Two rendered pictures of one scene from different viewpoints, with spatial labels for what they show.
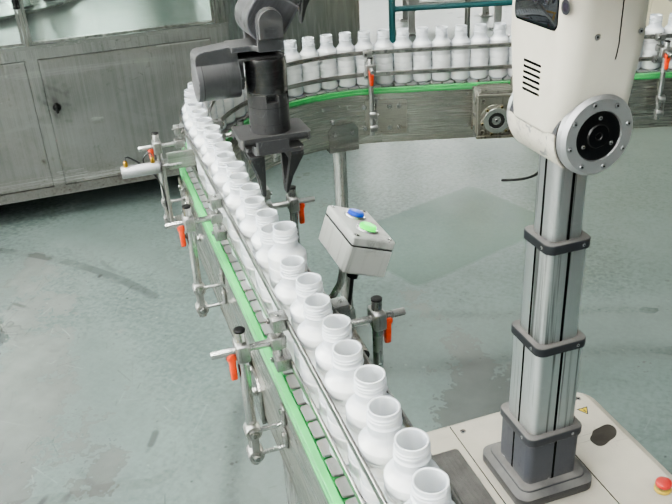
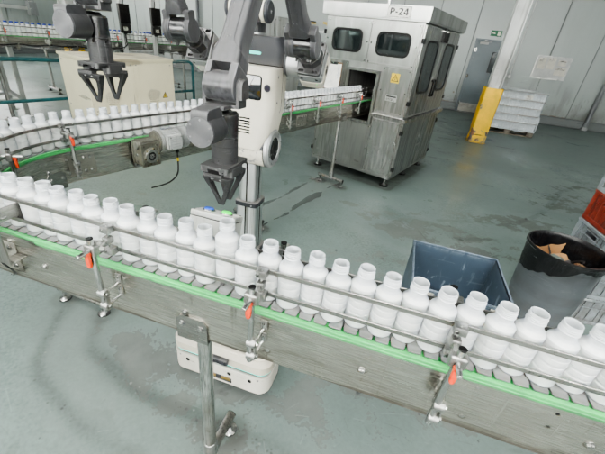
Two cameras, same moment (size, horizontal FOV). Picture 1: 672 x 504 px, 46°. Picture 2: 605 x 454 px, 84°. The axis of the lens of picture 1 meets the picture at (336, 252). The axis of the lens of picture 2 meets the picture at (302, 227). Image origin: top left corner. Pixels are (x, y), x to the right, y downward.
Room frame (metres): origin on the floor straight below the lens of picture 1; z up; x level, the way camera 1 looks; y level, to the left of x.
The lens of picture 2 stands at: (0.53, 0.59, 1.61)
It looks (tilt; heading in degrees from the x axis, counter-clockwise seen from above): 29 degrees down; 302
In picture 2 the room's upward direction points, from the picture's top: 7 degrees clockwise
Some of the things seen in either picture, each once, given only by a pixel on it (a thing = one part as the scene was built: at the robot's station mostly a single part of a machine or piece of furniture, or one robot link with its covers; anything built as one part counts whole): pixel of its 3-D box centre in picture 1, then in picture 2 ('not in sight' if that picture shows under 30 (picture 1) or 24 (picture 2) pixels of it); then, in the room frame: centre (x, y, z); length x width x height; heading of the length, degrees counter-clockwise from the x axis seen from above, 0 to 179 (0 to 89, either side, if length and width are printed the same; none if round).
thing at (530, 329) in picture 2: not in sight; (523, 340); (0.39, -0.14, 1.08); 0.06 x 0.06 x 0.17
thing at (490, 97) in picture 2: not in sight; (483, 115); (1.51, -7.75, 0.55); 0.40 x 0.40 x 1.10; 17
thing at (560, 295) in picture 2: not in sight; (545, 287); (0.10, -1.86, 0.32); 0.45 x 0.45 x 0.64
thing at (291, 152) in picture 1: (275, 163); (225, 182); (1.07, 0.08, 1.30); 0.07 x 0.07 x 0.09; 17
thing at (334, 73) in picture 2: not in sight; (332, 75); (2.84, -3.45, 1.22); 0.23 x 0.04 x 0.32; 179
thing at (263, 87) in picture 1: (261, 73); (223, 124); (1.07, 0.09, 1.43); 0.07 x 0.06 x 0.07; 108
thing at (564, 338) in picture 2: not in sight; (555, 351); (0.33, -0.15, 1.08); 0.06 x 0.06 x 0.17
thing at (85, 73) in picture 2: not in sight; (100, 83); (1.54, 0.09, 1.44); 0.07 x 0.07 x 0.09; 18
